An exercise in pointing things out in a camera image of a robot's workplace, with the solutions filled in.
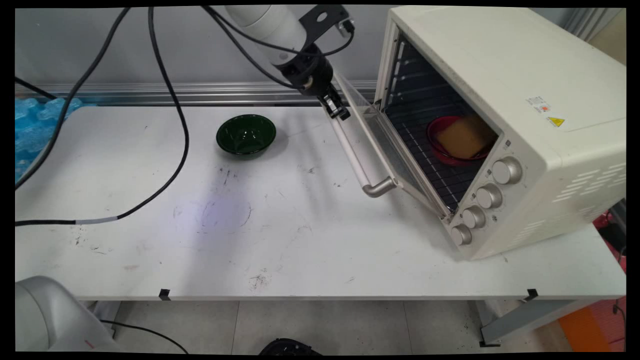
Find long black cable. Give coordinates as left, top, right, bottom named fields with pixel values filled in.
left=15, top=7, right=132, bottom=191

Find grey metal table leg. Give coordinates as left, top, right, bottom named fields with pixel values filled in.
left=474, top=299, right=597, bottom=348

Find thin black cable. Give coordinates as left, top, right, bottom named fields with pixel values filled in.
left=15, top=76, right=57, bottom=100

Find glass oven door with handle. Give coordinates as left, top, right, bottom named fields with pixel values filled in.
left=326, top=70, right=451, bottom=219

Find white label sticker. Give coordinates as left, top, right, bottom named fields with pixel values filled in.
left=525, top=95, right=554, bottom=115

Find black floor cable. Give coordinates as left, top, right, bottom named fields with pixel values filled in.
left=99, top=319, right=190, bottom=355

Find aluminium frame rail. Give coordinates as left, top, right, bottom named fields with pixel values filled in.
left=15, top=81, right=379, bottom=107

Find red objects beside table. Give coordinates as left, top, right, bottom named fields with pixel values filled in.
left=594, top=209, right=627, bottom=274

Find dark green bowl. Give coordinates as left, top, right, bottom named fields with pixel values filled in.
left=216, top=114, right=277, bottom=157

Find orange box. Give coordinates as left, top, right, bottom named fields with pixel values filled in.
left=557, top=306, right=626, bottom=353

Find red bowl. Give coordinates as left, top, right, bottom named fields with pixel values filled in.
left=426, top=115, right=494, bottom=167

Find black round floor object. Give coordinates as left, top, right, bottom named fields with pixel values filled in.
left=257, top=338, right=324, bottom=356

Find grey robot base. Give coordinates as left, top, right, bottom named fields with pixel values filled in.
left=15, top=275, right=120, bottom=353

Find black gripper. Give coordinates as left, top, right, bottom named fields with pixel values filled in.
left=280, top=45, right=352, bottom=121

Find black cable with grey tape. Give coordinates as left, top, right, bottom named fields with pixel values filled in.
left=15, top=6, right=190, bottom=227

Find large silver oven knob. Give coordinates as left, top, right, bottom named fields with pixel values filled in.
left=492, top=156, right=523, bottom=185

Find blue bubble foam sheet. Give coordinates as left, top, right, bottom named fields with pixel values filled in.
left=15, top=97, right=84, bottom=182

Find cream toaster oven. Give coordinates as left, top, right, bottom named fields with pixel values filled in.
left=372, top=5, right=627, bottom=261

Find tan bread slice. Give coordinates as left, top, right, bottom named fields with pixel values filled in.
left=436, top=115, right=494, bottom=160

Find metal wire oven rack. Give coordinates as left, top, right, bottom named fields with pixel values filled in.
left=386, top=45, right=494, bottom=213

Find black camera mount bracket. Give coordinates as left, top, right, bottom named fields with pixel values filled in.
left=298, top=5, right=356, bottom=39

